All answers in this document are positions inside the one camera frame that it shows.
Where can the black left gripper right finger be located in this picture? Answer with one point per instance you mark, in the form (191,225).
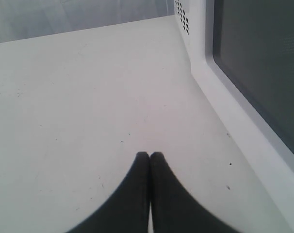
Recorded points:
(174,210)

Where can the white microwave oven body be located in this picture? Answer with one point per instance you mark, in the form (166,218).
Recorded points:
(183,21)

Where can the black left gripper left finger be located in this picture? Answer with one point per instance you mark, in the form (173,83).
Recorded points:
(127,209)

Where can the white microwave door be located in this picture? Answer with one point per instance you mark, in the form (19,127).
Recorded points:
(242,56)

